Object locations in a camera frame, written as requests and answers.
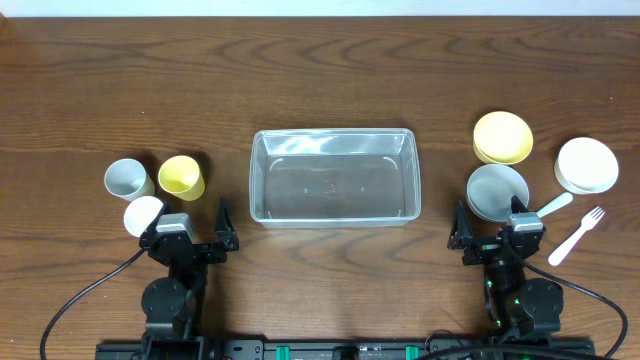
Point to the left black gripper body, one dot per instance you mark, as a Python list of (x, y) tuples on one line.
[(206, 256)]

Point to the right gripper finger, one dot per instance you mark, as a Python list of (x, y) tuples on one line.
[(461, 235), (517, 207)]

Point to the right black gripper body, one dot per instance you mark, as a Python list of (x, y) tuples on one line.
[(484, 250)]

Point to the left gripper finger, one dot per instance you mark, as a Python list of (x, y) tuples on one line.
[(163, 210), (224, 229)]

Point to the white plastic cup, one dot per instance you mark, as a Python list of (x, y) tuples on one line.
[(140, 213)]

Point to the grey plastic bowl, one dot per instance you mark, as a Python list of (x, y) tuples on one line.
[(490, 189)]

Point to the grey plastic cup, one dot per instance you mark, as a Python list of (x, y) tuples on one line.
[(128, 179)]

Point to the yellow plastic cup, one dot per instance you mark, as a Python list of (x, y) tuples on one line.
[(181, 176)]

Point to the yellow plastic bowl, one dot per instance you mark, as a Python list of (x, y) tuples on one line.
[(502, 137)]

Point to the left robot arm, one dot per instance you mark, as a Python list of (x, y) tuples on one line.
[(173, 304)]

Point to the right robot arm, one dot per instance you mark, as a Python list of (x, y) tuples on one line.
[(521, 307)]

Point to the clear plastic container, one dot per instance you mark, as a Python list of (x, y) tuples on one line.
[(330, 178)]

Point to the mint green plastic spoon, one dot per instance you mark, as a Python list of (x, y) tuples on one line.
[(557, 203)]

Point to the white plastic fork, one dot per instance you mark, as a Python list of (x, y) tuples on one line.
[(587, 223)]

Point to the white plastic bowl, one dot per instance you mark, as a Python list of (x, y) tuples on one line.
[(586, 166)]

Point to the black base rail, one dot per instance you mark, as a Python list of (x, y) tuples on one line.
[(439, 347)]

